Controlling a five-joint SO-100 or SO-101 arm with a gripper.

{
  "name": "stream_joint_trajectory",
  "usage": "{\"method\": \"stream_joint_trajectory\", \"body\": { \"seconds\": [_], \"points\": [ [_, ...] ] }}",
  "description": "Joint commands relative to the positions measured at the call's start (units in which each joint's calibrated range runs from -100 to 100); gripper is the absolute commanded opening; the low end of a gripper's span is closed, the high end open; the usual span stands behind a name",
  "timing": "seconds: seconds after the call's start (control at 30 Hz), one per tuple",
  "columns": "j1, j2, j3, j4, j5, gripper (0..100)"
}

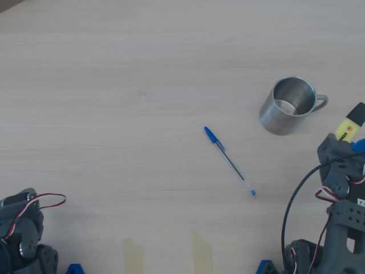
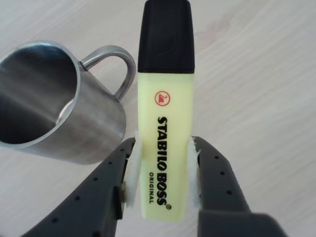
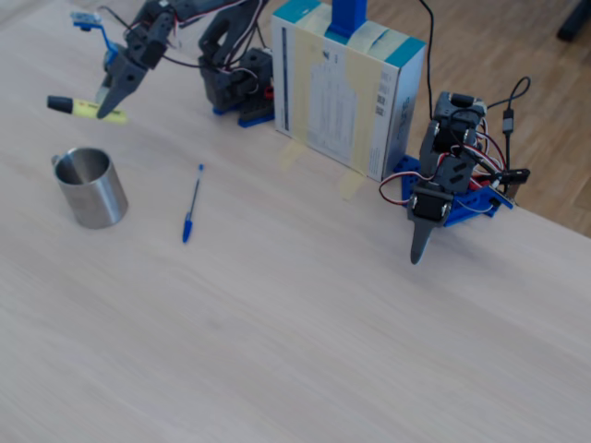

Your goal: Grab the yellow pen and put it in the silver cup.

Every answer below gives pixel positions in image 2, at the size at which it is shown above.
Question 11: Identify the yellow highlighter with black cap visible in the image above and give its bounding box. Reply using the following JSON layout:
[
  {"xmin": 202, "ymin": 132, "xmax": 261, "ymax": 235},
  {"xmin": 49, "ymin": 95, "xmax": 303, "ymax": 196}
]
[{"xmin": 137, "ymin": 0, "xmax": 197, "ymax": 220}]

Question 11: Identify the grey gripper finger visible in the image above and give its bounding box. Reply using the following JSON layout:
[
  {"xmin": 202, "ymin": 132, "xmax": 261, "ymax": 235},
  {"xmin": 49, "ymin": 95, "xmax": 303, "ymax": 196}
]
[
  {"xmin": 22, "ymin": 130, "xmax": 143, "ymax": 237},
  {"xmin": 188, "ymin": 135, "xmax": 251, "ymax": 213}
]

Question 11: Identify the silver metal cup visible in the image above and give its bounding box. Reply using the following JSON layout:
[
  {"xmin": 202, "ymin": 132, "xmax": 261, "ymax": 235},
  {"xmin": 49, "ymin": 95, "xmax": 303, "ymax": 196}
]
[{"xmin": 0, "ymin": 40, "xmax": 137, "ymax": 165}]

